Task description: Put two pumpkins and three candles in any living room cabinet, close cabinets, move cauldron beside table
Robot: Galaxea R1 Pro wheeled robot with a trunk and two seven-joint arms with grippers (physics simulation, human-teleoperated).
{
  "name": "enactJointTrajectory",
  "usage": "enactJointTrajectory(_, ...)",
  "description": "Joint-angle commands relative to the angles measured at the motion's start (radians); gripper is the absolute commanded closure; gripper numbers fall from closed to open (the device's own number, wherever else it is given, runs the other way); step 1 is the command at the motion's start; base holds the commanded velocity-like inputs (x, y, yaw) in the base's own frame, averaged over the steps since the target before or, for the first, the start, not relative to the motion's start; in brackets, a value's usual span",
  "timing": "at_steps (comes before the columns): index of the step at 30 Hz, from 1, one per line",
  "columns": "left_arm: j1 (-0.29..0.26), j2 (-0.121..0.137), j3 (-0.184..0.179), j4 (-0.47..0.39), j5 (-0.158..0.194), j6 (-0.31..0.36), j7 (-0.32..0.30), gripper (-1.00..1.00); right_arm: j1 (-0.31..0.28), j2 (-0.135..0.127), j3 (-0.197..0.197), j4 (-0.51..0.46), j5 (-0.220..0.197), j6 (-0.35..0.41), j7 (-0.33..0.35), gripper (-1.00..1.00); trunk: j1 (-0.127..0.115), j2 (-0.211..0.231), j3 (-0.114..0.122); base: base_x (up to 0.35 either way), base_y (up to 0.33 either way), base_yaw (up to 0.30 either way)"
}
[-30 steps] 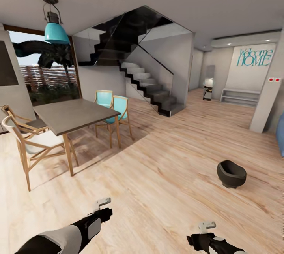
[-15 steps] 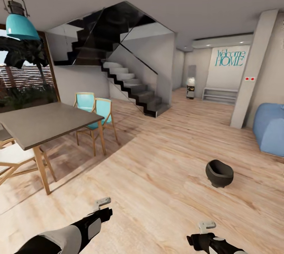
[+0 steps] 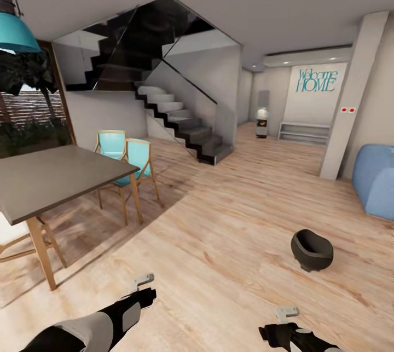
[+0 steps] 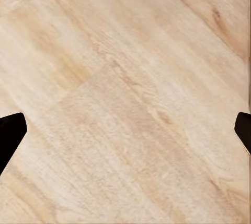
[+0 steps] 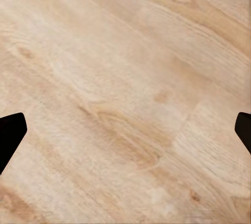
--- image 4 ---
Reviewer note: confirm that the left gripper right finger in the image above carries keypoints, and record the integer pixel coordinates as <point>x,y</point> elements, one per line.
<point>243,129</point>

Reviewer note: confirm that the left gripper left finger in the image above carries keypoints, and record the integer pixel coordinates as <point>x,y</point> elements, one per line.
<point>12,130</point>

